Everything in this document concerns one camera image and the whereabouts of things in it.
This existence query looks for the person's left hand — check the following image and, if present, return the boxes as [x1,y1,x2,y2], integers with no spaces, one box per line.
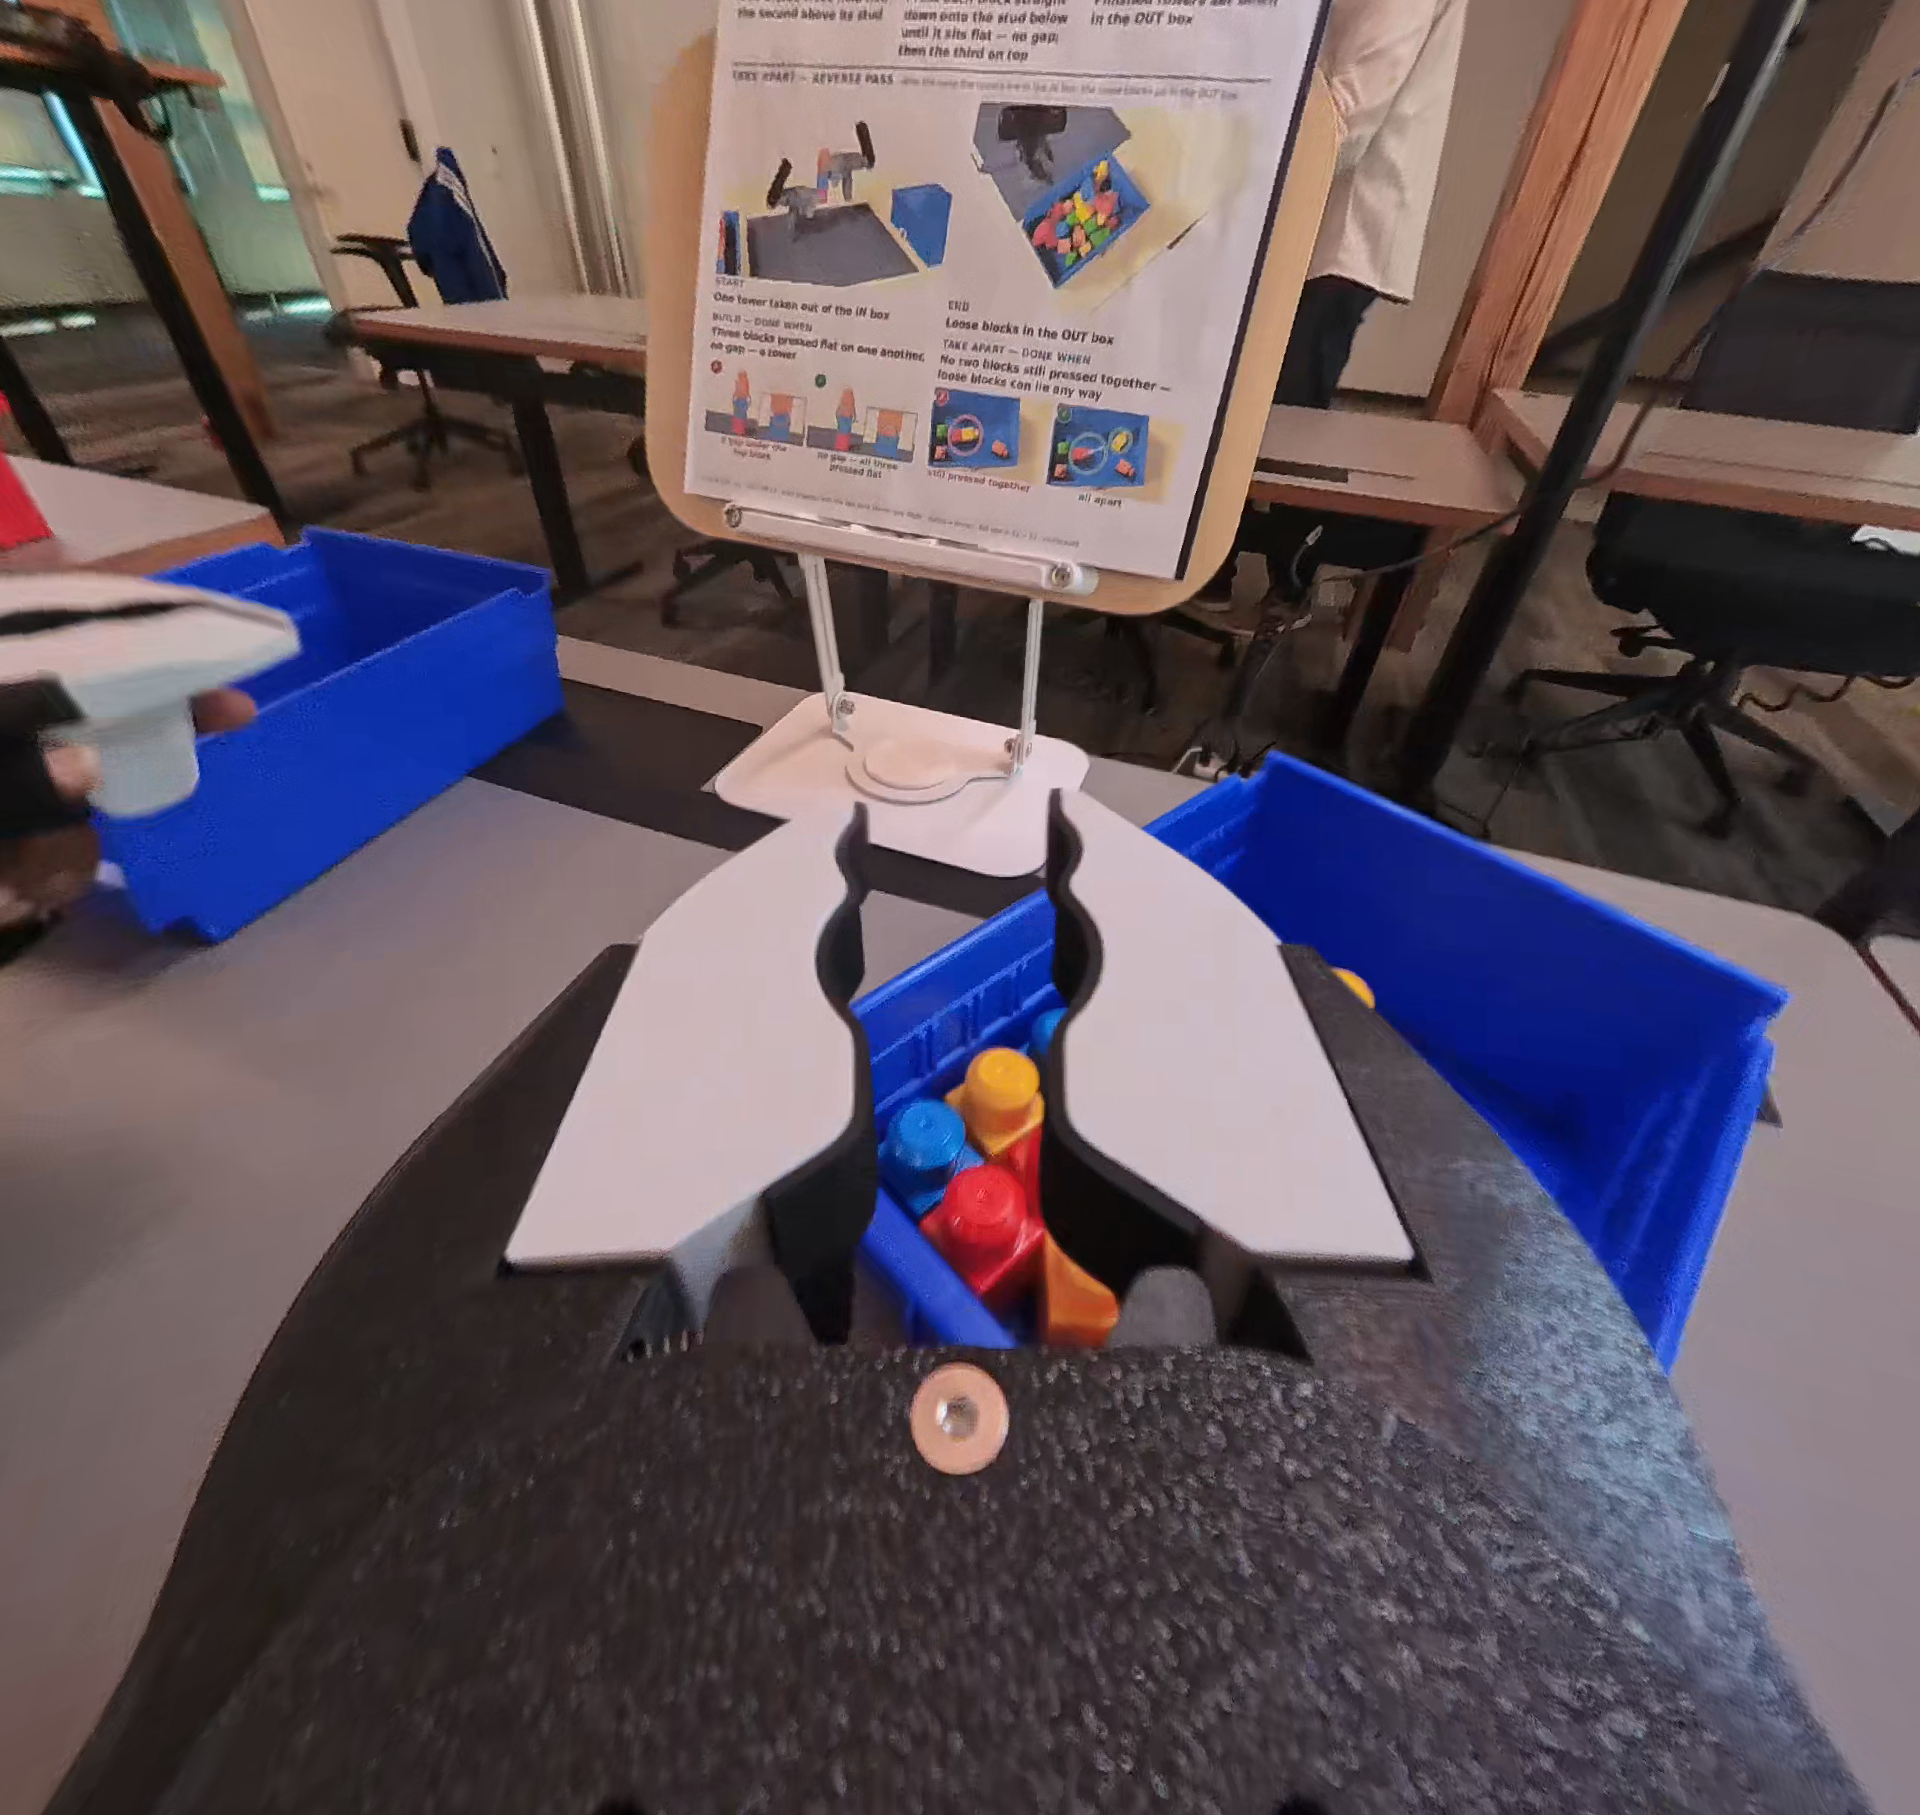
[0,739,108,934]

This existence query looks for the black stand pole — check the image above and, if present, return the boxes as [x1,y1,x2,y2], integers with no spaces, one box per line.
[1395,0,1867,797]

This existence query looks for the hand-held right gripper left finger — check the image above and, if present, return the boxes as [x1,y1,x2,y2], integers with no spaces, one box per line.
[504,803,883,1346]

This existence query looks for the blue plastic bin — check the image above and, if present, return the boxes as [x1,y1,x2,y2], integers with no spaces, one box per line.
[90,526,566,943]
[848,751,1791,1375]

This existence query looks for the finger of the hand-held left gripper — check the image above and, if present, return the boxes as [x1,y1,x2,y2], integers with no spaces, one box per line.
[0,572,231,622]
[0,598,306,728]

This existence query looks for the printed instruction sheet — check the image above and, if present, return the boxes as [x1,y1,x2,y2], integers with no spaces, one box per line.
[683,0,1348,579]

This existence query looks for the wooden standing desk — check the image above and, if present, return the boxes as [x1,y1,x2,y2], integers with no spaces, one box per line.
[0,14,287,528]

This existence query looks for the blue jacket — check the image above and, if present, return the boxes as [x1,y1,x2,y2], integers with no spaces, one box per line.
[408,146,509,305]

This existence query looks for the pile of mega blocks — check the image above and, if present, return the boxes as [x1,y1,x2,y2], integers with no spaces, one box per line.
[876,966,1376,1348]

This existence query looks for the wooden pillar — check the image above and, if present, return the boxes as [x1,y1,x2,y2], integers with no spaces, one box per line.
[0,0,275,444]
[1424,0,1714,425]

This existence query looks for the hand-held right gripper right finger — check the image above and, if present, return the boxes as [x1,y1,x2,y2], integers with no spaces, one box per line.
[1039,791,1421,1340]

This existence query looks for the black office chair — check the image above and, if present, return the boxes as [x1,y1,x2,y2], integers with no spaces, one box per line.
[1515,270,1920,834]
[330,233,528,489]
[661,531,803,641]

